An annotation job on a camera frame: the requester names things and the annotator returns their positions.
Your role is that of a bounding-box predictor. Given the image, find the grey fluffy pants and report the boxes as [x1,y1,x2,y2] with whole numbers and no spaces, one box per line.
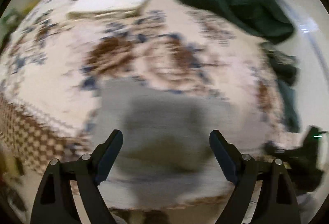
[92,79,236,210]

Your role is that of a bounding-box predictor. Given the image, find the white headboard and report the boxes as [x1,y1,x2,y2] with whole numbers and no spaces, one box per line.
[279,0,328,130]

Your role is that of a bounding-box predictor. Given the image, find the floral bed sheet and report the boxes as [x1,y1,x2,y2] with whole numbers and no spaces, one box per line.
[0,0,296,212]

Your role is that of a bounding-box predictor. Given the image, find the folded cream cloth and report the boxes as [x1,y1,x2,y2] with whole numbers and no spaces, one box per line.
[66,0,150,19]

